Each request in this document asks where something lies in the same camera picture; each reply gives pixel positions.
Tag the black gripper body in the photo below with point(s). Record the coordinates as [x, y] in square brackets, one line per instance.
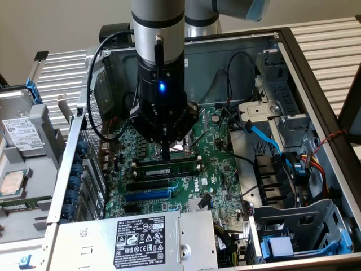
[162, 93]

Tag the green RAM stick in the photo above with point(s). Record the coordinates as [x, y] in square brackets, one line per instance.
[17, 207]
[158, 171]

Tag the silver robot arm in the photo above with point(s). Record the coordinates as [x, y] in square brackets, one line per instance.
[158, 28]

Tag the coin battery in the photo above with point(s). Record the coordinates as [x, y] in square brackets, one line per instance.
[216, 117]

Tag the CPU socket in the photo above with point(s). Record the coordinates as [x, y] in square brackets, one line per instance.
[177, 147]

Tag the metal network port block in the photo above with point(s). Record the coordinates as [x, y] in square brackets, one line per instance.
[108, 145]

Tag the green motherboard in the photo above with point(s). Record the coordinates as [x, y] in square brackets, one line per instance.
[214, 158]

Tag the metal USB port block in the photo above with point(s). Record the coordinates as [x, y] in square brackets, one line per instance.
[104, 161]

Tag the blue retainer clip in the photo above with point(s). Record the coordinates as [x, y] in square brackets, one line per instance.
[77, 169]
[72, 196]
[68, 210]
[75, 182]
[82, 147]

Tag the open PC case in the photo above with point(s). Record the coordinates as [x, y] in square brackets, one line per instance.
[214, 56]

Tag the blue expansion slot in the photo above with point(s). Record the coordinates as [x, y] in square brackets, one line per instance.
[146, 196]

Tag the black box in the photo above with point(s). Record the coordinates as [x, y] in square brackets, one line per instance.
[118, 26]

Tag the black SATA plug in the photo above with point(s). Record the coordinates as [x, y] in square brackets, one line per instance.
[204, 201]

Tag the silver heat sink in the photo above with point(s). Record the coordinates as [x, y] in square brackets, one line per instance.
[193, 206]

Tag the short black expansion slot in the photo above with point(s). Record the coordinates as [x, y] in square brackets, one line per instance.
[131, 209]

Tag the black plastic shroud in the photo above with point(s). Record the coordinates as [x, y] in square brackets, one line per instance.
[268, 172]

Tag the grey parts rack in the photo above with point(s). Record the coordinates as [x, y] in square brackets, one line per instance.
[42, 132]

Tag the silver drive cage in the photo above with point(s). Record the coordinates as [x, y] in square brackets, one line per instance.
[282, 93]

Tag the silver metal bar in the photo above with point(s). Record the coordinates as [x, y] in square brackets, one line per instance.
[36, 70]

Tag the black clamp block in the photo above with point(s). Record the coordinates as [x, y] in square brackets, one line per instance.
[41, 55]

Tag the silver hard disk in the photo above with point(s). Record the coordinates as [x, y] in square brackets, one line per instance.
[22, 132]

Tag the silver power supply unit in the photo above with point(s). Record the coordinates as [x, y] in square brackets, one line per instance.
[84, 245]

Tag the silver CPU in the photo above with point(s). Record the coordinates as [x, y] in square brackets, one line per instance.
[12, 183]

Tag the silver disk bay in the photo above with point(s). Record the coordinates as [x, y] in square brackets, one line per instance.
[310, 214]

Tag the blue disk tray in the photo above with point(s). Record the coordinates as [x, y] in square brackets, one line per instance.
[279, 245]

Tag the dark brown panel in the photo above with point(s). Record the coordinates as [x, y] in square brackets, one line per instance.
[352, 113]

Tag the blue plastic clip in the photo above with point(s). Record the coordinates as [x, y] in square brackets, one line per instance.
[26, 261]

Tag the silver bracket plate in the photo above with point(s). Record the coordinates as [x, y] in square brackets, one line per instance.
[253, 108]

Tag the silver slot bracket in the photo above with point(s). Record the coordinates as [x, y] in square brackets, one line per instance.
[65, 108]

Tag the blue caddy rail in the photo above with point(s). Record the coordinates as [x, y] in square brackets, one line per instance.
[33, 90]

